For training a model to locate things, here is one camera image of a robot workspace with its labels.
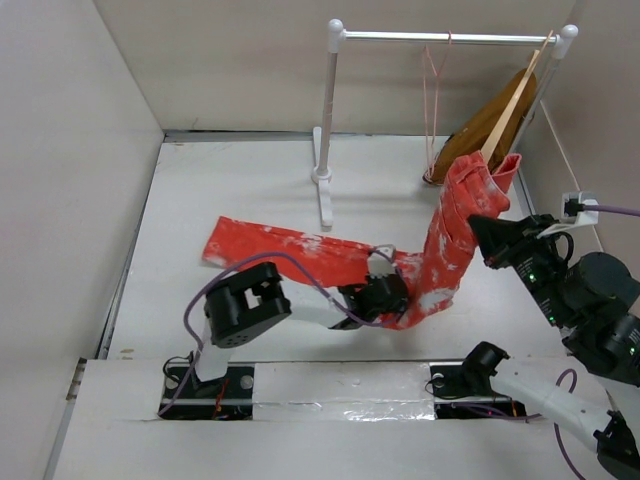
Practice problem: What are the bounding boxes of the pink wire hanger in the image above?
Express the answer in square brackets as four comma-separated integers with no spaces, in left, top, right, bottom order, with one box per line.
[421,31,452,184]

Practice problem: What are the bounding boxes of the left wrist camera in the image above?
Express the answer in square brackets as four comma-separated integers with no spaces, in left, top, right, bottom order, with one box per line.
[367,244,396,277]

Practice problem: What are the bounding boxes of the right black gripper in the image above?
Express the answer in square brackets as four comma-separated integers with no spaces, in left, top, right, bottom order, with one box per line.
[466,211,571,325]

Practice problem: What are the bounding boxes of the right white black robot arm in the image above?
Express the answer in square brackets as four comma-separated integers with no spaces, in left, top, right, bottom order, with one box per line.
[462,214,639,479]

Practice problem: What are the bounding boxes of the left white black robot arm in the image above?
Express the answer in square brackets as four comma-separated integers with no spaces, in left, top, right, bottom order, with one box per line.
[163,254,409,407]

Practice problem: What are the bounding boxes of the silver tape strip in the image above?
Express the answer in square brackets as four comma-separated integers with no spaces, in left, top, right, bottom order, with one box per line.
[252,362,435,422]

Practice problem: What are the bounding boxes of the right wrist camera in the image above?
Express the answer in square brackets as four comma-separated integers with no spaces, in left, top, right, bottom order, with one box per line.
[561,191,599,227]

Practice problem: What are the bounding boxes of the white metal clothes rack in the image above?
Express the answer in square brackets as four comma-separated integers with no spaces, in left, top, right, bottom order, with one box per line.
[312,19,579,231]

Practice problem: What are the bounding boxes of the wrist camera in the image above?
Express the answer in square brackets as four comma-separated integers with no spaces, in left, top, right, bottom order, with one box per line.
[561,191,599,227]
[367,244,396,277]

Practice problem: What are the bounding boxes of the beige wooden hanger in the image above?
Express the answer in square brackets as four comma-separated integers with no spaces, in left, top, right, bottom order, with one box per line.
[480,30,554,164]

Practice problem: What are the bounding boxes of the brown trousers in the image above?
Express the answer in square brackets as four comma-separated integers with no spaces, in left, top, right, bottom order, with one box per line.
[423,69,537,185]

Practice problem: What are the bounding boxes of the red white patterned trousers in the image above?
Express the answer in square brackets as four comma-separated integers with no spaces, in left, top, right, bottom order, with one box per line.
[202,151,522,330]

